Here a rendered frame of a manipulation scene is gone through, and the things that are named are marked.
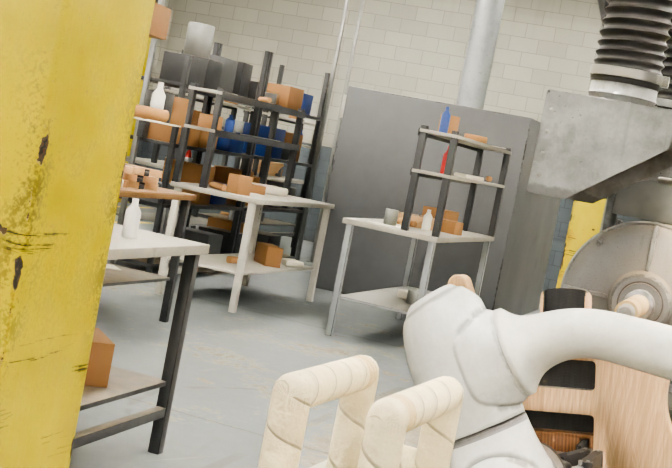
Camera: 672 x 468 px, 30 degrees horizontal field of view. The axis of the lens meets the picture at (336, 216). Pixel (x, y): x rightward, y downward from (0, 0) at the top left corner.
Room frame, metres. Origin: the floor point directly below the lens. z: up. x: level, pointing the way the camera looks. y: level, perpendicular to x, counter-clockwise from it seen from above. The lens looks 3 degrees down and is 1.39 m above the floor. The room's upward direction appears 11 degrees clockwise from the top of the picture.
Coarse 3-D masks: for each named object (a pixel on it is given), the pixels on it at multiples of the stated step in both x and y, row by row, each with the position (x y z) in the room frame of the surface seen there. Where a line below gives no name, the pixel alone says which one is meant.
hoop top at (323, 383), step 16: (320, 368) 1.04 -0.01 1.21; (336, 368) 1.06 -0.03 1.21; (352, 368) 1.09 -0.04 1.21; (368, 368) 1.12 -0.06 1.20; (288, 384) 0.98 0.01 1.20; (304, 384) 0.99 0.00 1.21; (320, 384) 1.01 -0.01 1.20; (336, 384) 1.04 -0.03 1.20; (352, 384) 1.08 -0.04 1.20; (368, 384) 1.13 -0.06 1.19; (320, 400) 1.02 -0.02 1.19
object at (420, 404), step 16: (432, 384) 1.07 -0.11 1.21; (448, 384) 1.09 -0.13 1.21; (384, 400) 0.96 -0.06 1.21; (400, 400) 0.97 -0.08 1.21; (416, 400) 1.00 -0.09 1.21; (432, 400) 1.03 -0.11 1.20; (448, 400) 1.07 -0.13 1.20; (384, 416) 0.95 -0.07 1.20; (400, 416) 0.95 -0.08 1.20; (416, 416) 0.98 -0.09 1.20; (432, 416) 1.03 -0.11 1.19
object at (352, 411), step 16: (352, 400) 1.14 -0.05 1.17; (368, 400) 1.14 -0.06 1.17; (336, 416) 1.15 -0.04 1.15; (352, 416) 1.14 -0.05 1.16; (336, 432) 1.14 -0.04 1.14; (352, 432) 1.14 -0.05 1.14; (336, 448) 1.14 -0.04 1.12; (352, 448) 1.14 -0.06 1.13; (336, 464) 1.14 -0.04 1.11; (352, 464) 1.14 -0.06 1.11
